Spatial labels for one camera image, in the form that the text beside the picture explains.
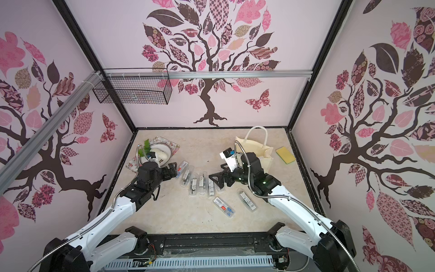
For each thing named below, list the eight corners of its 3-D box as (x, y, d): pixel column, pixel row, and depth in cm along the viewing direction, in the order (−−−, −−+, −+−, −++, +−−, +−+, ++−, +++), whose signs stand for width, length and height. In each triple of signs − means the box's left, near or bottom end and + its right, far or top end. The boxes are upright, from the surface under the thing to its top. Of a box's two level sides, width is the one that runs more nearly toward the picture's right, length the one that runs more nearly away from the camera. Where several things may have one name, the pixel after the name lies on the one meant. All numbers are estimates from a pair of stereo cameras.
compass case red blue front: (212, 203, 88) (211, 201, 87) (217, 197, 90) (217, 195, 89) (231, 219, 83) (231, 217, 81) (236, 212, 85) (236, 211, 83)
